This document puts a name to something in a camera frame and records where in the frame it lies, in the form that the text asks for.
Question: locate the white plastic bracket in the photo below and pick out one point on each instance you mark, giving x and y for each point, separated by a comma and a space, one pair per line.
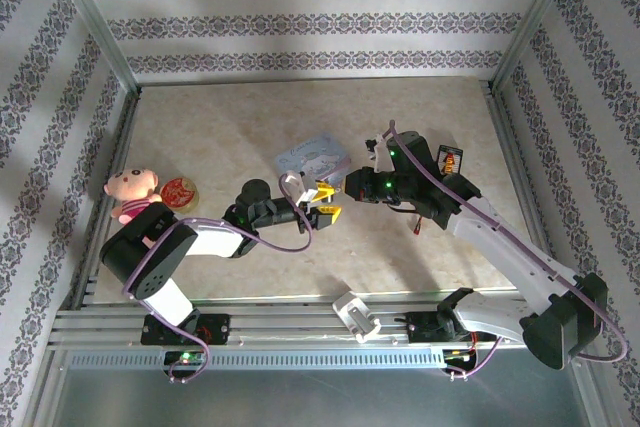
355, 317

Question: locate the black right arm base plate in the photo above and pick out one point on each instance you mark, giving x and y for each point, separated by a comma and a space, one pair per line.
425, 327

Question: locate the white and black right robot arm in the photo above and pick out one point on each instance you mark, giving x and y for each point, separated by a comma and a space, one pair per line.
500, 247

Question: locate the aluminium side rail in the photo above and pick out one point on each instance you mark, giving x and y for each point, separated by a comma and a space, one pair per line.
510, 147
120, 147

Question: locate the pink plush doll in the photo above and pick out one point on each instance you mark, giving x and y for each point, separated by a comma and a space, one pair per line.
131, 182

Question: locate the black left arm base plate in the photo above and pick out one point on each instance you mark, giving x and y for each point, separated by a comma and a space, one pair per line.
215, 329

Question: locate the blue pink cartoon tin box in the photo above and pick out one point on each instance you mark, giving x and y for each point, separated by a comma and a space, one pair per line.
315, 157

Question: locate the aluminium frame post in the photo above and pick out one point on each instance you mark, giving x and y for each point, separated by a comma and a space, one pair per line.
92, 17
537, 17

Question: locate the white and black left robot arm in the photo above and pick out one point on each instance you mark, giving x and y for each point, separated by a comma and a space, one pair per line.
160, 292

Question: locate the small circuit board green light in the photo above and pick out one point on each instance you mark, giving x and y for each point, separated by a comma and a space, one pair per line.
186, 357

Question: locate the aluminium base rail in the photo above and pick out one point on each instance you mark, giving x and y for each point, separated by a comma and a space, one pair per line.
300, 327

